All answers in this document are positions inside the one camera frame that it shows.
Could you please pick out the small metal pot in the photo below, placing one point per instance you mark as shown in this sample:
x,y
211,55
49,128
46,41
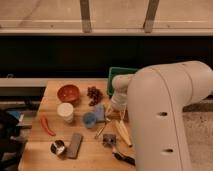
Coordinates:
x,y
58,148

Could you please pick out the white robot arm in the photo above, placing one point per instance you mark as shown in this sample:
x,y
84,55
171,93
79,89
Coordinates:
x,y
155,97

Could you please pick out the red chili pepper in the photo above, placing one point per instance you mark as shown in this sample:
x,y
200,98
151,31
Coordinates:
x,y
44,123

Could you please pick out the blue grey cloth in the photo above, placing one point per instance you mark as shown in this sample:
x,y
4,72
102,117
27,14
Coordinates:
x,y
99,111

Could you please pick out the dark grape bunch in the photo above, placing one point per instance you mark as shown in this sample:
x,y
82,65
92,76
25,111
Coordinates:
x,y
95,95

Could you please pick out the blue cup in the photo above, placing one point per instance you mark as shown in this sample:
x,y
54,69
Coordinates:
x,y
89,120

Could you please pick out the red bowl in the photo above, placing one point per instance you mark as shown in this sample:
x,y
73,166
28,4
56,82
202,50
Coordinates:
x,y
68,93

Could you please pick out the white cup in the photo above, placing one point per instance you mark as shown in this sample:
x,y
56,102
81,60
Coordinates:
x,y
65,110

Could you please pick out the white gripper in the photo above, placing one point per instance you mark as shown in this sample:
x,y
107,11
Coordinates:
x,y
118,102

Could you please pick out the black handled utensil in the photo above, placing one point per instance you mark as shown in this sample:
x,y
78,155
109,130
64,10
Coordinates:
x,y
122,157

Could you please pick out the green plastic bin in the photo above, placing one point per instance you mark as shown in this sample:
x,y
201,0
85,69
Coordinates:
x,y
114,71

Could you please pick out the grey sponge block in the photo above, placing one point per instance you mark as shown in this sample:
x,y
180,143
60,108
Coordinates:
x,y
74,146

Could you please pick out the small metal grey toy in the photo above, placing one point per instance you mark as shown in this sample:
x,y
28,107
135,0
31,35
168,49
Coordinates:
x,y
109,140

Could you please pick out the yellow corn cob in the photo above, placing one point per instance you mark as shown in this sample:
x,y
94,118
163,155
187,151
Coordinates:
x,y
120,126

